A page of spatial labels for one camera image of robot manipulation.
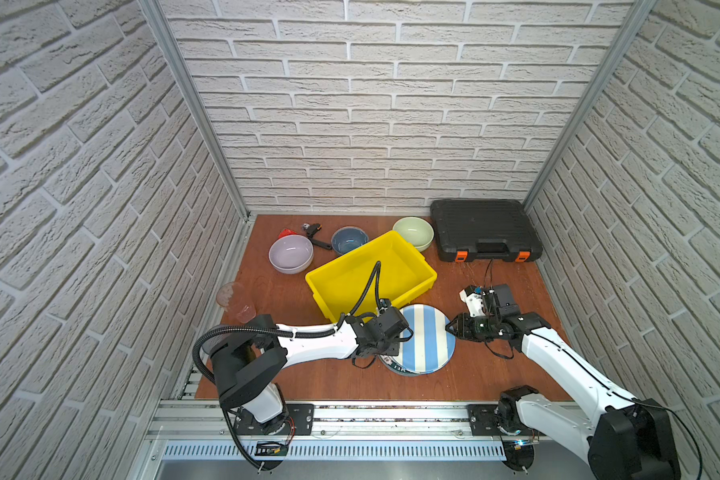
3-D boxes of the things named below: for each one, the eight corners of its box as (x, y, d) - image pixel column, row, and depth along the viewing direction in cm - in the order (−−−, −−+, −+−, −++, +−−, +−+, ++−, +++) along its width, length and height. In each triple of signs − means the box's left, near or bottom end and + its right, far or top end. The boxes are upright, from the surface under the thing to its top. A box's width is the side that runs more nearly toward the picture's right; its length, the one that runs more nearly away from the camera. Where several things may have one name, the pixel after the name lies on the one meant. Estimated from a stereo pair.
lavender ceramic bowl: (269, 277, 102) (264, 267, 97) (277, 244, 111) (273, 234, 107) (310, 277, 102) (308, 268, 97) (315, 244, 111) (313, 234, 107)
